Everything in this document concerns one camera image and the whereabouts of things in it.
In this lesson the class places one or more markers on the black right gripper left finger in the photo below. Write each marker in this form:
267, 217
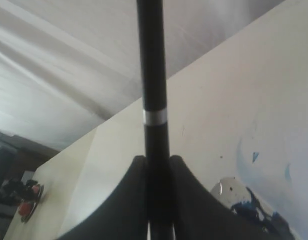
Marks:
123, 215

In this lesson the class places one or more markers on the white square paint dish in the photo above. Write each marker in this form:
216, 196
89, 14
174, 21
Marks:
242, 201

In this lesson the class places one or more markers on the white backdrop curtain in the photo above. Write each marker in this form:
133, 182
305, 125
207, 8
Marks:
67, 66

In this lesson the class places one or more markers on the white paper sheet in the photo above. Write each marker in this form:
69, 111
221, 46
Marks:
271, 167

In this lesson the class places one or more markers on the red emergency stop button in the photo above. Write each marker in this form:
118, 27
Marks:
26, 210

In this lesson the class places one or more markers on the black paintbrush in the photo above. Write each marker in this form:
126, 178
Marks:
155, 119

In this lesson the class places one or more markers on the dark background clutter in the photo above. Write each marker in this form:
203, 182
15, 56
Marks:
17, 157

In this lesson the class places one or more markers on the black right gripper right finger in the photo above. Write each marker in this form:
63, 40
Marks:
199, 216

